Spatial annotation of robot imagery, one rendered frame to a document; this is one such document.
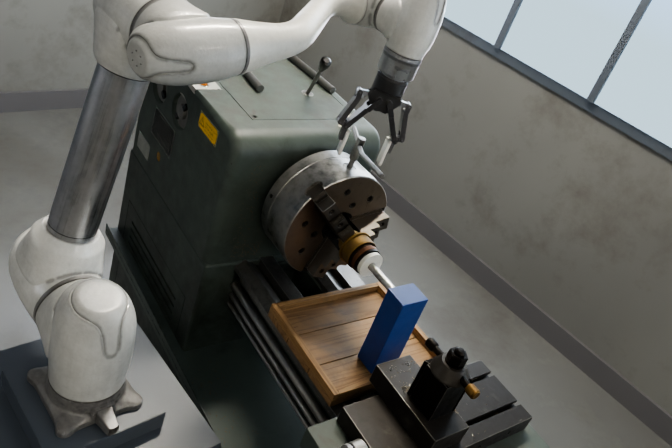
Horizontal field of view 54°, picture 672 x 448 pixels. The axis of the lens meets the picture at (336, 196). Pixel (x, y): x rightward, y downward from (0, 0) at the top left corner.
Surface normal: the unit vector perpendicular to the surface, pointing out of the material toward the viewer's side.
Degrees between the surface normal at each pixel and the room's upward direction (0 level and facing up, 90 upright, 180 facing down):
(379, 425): 0
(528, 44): 90
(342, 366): 0
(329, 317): 0
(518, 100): 90
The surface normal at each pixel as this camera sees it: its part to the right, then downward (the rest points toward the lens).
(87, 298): 0.42, -0.76
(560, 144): -0.72, 0.15
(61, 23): 0.63, 0.56
